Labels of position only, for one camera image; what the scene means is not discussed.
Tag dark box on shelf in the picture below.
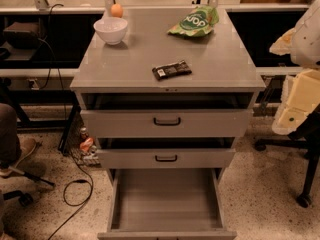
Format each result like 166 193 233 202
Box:
3 22 39 49

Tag black chocolate rxbar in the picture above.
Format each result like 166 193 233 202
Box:
152 60 192 81

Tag grey bottom drawer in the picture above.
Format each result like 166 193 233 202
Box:
98 168 236 240

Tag green chip bag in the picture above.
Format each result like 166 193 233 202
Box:
168 5 219 37

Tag grey top drawer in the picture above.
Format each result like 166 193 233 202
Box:
81 93 252 138

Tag white bowl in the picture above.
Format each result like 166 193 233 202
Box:
94 17 128 45

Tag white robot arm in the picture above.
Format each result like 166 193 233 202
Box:
269 0 320 135

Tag black floor cable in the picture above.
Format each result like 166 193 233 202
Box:
46 150 95 240

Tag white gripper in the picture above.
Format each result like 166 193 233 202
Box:
269 28 320 135

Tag orange fruit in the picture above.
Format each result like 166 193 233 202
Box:
110 4 123 18

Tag grey drawer cabinet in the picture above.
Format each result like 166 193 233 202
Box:
69 6 267 240

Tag black office chair base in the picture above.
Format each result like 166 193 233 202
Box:
2 166 56 207

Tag person leg with shoe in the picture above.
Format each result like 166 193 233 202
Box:
0 103 37 167

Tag bottles in wire basket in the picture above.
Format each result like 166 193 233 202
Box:
79 127 98 163

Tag grey drawer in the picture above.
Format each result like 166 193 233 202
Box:
98 168 236 240
97 137 235 169
81 93 252 138

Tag black chair on right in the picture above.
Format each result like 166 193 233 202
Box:
253 103 320 209

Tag grey middle drawer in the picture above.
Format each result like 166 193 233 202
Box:
97 137 235 169

